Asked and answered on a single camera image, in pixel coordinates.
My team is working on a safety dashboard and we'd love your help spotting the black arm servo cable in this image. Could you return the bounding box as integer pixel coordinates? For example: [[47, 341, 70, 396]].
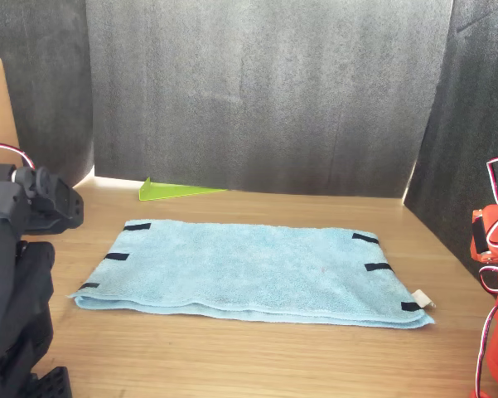
[[0, 142, 37, 172]]

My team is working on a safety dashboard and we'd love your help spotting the dark grey foam panel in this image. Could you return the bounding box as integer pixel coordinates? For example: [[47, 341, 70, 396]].
[[0, 0, 95, 188], [85, 0, 455, 198], [403, 0, 498, 288]]

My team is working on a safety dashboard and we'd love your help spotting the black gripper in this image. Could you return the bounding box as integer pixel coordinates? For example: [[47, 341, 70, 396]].
[[30, 173, 85, 232]]

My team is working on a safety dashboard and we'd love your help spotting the light blue towel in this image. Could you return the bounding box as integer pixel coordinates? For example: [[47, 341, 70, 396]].
[[68, 218, 437, 331]]

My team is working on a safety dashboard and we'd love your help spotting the lime green plastic bracket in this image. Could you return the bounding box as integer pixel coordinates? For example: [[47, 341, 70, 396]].
[[138, 177, 229, 203]]

